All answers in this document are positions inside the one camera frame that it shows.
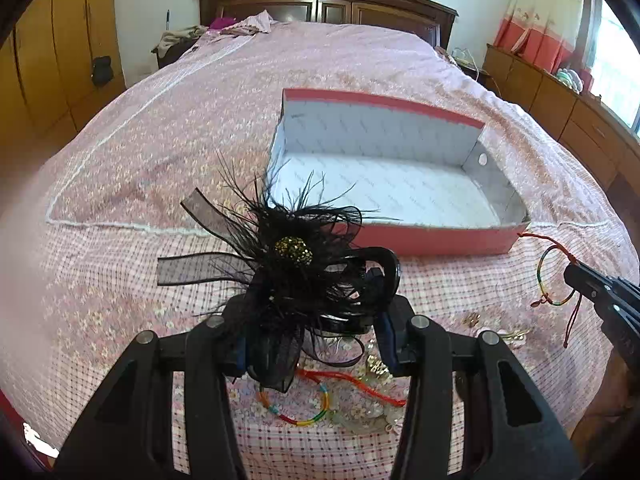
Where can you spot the yellow wooden wardrobe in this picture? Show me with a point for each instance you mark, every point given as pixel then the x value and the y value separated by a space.
pixel 47 95

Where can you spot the red white curtain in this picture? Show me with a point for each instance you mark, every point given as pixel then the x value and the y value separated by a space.
pixel 541 32

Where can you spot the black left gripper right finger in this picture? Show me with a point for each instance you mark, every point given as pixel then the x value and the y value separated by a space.
pixel 472 411

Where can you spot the red cardboard box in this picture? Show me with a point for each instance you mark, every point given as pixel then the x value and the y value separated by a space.
pixel 422 176

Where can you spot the pink floral bedspread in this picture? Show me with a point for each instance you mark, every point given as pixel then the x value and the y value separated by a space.
pixel 81 237

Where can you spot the pink pillow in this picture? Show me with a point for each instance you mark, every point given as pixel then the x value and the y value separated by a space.
pixel 260 23

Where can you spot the wooden low cabinet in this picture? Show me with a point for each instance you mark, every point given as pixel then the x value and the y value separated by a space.
pixel 582 124

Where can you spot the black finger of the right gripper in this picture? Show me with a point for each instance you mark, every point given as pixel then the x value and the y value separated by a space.
pixel 616 302

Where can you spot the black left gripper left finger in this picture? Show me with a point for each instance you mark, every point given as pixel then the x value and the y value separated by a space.
pixel 124 432

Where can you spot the pile of clothes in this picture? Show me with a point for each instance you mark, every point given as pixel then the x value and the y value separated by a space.
pixel 172 37

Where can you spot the black bag on wardrobe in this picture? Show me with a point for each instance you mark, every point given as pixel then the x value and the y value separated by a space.
pixel 102 71

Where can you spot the dark wooden headboard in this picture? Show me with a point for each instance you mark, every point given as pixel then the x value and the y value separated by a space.
pixel 427 19

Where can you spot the black feather hair accessory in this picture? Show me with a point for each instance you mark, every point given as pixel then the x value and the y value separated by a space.
pixel 300 274

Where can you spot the gold jewelry pieces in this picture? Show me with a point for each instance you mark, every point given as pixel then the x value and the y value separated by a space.
pixel 514 337

